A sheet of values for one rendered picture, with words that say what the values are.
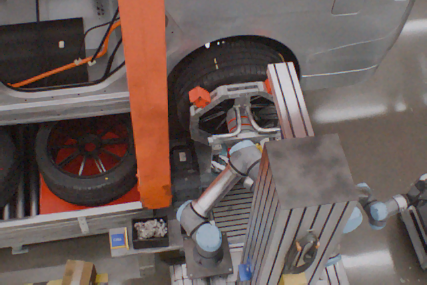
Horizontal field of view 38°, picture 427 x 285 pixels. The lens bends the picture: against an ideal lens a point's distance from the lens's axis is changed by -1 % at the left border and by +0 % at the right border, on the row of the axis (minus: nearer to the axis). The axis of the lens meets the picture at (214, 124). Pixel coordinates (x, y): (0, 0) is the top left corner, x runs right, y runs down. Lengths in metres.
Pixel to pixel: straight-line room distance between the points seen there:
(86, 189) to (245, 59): 1.19
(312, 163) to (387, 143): 2.66
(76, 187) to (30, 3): 1.20
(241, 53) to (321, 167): 1.48
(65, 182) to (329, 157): 2.05
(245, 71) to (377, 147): 1.60
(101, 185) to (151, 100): 1.12
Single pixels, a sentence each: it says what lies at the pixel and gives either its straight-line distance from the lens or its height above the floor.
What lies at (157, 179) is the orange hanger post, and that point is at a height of 0.86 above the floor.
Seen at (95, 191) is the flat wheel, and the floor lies 0.47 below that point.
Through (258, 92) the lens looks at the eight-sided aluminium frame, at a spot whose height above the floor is 1.11.
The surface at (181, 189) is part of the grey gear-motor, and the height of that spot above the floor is 0.39.
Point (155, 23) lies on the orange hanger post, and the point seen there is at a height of 2.02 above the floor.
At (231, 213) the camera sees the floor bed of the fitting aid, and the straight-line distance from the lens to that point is 4.09.
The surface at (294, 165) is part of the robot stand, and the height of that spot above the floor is 2.03.
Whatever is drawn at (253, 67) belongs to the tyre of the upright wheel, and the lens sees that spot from 3.32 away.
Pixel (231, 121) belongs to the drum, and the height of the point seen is 0.90.
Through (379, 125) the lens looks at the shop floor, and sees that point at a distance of 4.72.
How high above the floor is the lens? 3.73
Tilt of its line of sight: 56 degrees down
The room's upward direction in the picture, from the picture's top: 4 degrees clockwise
